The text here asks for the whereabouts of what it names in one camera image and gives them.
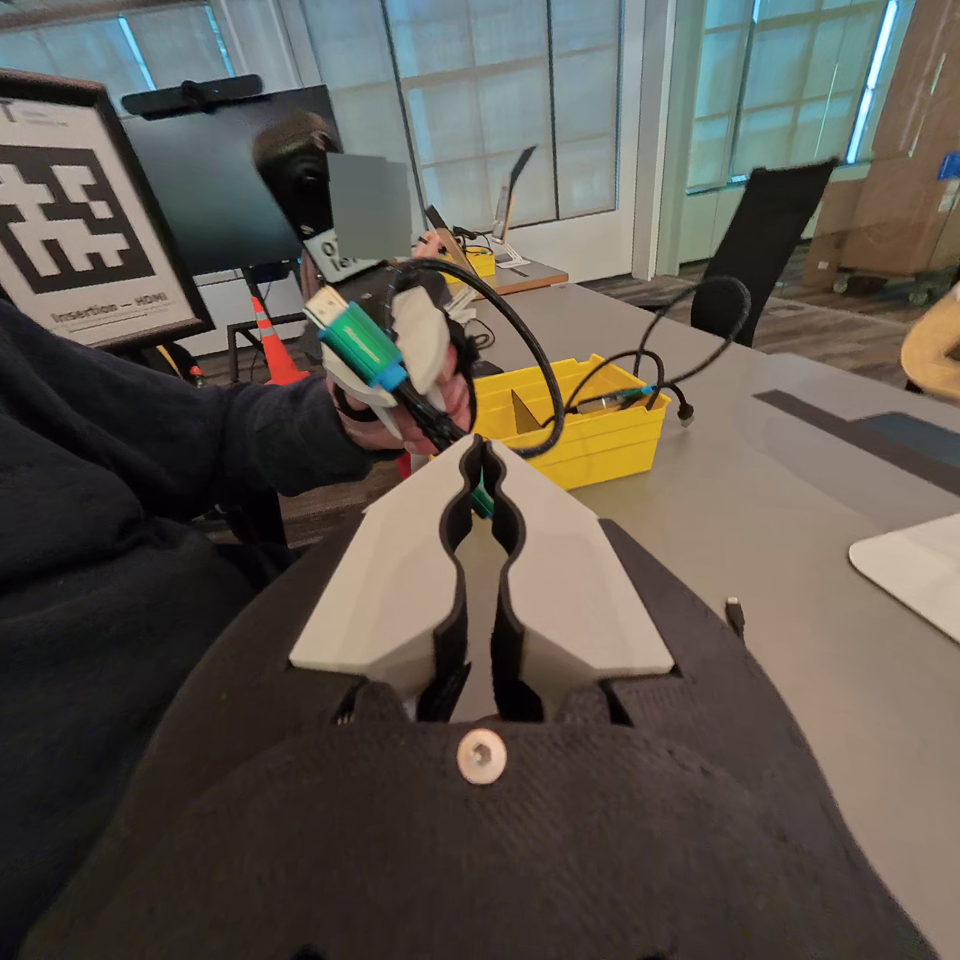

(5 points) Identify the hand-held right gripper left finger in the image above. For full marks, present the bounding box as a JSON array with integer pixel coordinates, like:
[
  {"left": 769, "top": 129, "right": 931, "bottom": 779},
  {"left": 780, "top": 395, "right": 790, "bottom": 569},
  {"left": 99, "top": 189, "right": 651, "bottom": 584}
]
[{"left": 287, "top": 435, "right": 481, "bottom": 685}]

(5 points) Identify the framed marker sign board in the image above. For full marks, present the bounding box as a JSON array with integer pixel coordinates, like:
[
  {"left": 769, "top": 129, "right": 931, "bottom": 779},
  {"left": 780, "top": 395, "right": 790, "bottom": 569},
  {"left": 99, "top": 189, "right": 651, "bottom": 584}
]
[{"left": 0, "top": 72, "right": 214, "bottom": 354}]

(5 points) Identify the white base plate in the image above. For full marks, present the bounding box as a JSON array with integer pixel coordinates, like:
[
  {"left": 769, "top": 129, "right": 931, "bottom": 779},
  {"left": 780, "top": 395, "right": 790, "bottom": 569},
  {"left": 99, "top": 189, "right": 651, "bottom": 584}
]
[{"left": 848, "top": 513, "right": 960, "bottom": 646}]

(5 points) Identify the black monitor screen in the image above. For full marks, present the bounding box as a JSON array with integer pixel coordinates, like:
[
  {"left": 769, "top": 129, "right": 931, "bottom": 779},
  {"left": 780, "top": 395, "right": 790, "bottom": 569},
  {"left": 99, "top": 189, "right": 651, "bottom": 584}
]
[{"left": 120, "top": 83, "right": 343, "bottom": 282}]

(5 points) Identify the grey background table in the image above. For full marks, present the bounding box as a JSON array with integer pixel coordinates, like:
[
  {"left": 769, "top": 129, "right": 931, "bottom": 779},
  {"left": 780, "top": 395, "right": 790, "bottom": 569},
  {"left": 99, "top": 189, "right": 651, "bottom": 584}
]
[{"left": 450, "top": 255, "right": 571, "bottom": 301}]

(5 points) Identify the person's left hand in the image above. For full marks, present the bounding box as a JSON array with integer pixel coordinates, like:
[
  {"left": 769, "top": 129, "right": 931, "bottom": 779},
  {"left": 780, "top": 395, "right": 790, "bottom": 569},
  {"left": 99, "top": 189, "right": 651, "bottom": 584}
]
[{"left": 330, "top": 368, "right": 477, "bottom": 459}]

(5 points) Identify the yellow plastic bin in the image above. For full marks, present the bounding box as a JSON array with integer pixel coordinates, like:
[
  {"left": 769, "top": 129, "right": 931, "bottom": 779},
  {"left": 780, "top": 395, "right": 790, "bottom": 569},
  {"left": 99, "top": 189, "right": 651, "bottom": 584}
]
[{"left": 473, "top": 353, "right": 672, "bottom": 493}]

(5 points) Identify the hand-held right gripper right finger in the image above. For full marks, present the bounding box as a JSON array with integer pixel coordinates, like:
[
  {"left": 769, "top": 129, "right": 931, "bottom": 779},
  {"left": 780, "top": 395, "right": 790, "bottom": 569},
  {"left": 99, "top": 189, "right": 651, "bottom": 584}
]
[{"left": 480, "top": 435, "right": 679, "bottom": 688}]

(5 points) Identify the cart with cardboard boxes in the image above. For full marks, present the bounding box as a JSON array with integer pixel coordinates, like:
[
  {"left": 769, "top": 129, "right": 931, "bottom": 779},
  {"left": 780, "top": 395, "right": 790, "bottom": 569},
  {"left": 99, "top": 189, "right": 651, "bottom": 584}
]
[{"left": 803, "top": 0, "right": 960, "bottom": 294}]

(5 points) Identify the person's black top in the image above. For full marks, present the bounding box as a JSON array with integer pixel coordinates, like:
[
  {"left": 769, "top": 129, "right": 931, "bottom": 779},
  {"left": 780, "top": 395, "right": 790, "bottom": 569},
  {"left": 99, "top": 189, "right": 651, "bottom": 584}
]
[{"left": 0, "top": 450, "right": 376, "bottom": 960}]

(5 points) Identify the person's left forearm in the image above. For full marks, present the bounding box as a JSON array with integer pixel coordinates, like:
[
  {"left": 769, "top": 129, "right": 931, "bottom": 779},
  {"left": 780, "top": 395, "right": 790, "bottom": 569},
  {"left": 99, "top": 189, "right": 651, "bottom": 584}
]
[{"left": 0, "top": 293, "right": 376, "bottom": 504}]

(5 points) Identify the orange traffic cone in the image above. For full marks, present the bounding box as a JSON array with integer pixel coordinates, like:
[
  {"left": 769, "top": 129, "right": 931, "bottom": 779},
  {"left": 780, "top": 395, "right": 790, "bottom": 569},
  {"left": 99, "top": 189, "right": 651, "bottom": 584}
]
[{"left": 248, "top": 293, "right": 312, "bottom": 388}]

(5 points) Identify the wooden rimmed black panel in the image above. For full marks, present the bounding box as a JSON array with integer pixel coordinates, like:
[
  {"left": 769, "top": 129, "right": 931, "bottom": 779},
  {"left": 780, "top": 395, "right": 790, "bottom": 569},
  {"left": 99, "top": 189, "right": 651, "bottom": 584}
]
[{"left": 900, "top": 285, "right": 960, "bottom": 403}]

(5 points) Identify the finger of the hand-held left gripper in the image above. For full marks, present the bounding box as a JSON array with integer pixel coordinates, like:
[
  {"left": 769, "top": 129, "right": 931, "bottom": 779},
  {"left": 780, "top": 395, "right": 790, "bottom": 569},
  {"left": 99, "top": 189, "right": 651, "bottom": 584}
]
[
  {"left": 390, "top": 285, "right": 454, "bottom": 397},
  {"left": 330, "top": 383, "right": 409, "bottom": 444}
]

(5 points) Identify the black braided hdmi cable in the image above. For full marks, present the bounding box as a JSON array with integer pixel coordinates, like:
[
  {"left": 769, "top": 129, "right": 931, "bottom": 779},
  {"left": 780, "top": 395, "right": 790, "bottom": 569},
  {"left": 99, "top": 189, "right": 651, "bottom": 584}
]
[
  {"left": 563, "top": 275, "right": 751, "bottom": 424},
  {"left": 305, "top": 255, "right": 568, "bottom": 522}
]

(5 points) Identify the black webcam bar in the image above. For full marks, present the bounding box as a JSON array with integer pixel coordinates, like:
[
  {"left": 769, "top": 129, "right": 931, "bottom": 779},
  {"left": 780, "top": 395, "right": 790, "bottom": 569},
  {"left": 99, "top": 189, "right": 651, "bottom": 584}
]
[{"left": 120, "top": 75, "right": 264, "bottom": 118}]

